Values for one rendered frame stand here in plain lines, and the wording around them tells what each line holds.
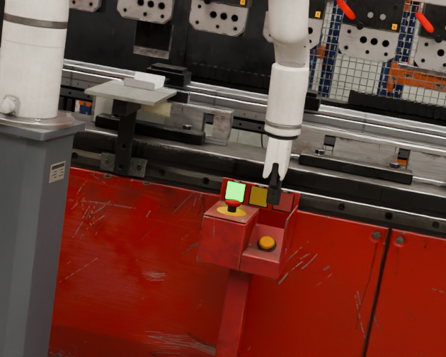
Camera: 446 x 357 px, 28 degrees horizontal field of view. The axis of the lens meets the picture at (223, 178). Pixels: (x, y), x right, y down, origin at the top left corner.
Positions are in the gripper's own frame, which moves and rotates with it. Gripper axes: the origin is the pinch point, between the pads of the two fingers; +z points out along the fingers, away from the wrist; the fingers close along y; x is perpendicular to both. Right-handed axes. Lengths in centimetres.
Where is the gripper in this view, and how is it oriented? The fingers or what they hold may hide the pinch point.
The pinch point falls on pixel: (273, 195)
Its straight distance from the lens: 210.1
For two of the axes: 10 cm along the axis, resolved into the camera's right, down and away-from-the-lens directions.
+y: -1.9, 3.1, -9.3
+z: -1.0, 9.4, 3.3
